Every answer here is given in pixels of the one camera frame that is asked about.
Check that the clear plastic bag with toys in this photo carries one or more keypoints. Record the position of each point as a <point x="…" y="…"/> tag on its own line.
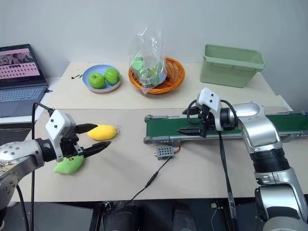
<point x="146" y="55"/>

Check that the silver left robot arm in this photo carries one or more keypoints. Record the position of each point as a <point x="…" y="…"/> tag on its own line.
<point x="14" y="154"/>

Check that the green apple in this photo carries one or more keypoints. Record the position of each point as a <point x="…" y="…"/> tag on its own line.
<point x="111" y="76"/>
<point x="97" y="80"/>

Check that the green plush toy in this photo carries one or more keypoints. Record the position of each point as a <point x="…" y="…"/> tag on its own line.
<point x="67" y="166"/>

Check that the open laptop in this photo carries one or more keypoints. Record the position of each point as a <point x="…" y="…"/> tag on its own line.
<point x="19" y="72"/>

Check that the blue plate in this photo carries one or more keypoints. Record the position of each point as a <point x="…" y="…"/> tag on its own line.
<point x="86" y="83"/>

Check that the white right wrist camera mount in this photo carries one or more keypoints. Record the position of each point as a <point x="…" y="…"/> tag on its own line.
<point x="211" y="99"/>

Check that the green conveyor belt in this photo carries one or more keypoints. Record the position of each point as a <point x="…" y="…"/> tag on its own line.
<point x="168" y="125"/>

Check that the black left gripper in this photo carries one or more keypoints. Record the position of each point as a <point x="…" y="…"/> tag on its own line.
<point x="71" y="145"/>

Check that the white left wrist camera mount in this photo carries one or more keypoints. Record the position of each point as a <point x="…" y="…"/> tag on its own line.
<point x="57" y="121"/>

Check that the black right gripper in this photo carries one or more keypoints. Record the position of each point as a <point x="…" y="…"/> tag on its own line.
<point x="207" y="121"/>

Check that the orange woven basket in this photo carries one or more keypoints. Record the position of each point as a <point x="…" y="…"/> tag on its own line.
<point x="176" y="72"/>

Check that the grey perforated control box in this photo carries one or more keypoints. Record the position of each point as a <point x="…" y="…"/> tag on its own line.
<point x="164" y="152"/>

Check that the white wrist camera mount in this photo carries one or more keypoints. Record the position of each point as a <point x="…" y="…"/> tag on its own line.
<point x="57" y="121"/>
<point x="211" y="99"/>

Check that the dark rounded shape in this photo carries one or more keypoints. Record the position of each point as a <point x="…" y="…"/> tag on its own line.
<point x="127" y="216"/>

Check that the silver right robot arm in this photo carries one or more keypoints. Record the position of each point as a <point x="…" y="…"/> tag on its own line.
<point x="262" y="134"/>

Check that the light green plastic bin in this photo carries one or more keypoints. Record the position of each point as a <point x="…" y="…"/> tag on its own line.
<point x="228" y="67"/>

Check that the yellow plush mango toy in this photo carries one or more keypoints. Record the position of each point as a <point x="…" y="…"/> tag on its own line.
<point x="102" y="132"/>

